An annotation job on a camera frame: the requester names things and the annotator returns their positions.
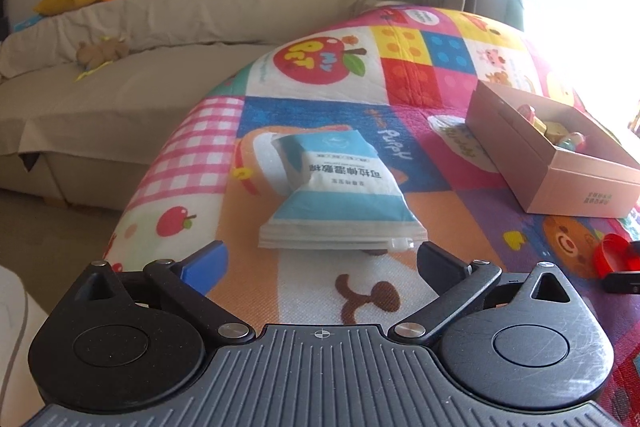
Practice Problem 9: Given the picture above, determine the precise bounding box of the blue white tissue packet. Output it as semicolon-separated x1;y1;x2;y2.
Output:
257;130;428;253

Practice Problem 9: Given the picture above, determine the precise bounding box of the yellow paper strip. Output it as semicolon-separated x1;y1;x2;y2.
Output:
75;62;113;82

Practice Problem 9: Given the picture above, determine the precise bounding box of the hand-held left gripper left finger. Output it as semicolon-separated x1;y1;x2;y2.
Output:
62;241;256;343

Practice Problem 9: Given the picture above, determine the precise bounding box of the brown teddy bear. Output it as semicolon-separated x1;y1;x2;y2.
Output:
75;38;130;68

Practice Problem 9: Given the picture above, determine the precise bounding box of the colourful printed play mat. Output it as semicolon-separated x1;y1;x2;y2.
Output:
102;4;640;427

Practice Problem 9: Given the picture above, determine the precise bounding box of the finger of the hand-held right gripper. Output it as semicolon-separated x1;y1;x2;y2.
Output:
602;271;640;295

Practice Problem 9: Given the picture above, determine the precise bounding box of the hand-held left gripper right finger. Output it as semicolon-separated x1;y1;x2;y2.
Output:
392;242;581;343

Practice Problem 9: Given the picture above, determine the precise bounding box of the small blue item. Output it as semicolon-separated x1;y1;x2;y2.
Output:
12;14;43;32

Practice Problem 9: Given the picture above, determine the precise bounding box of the pink cardboard box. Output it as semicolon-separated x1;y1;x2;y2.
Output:
465;79;640;215

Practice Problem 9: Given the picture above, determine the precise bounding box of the beige sofa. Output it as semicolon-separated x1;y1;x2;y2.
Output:
0;0;381;208

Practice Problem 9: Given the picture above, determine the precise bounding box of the red plastic cup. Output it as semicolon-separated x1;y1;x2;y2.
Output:
594;234;640;279

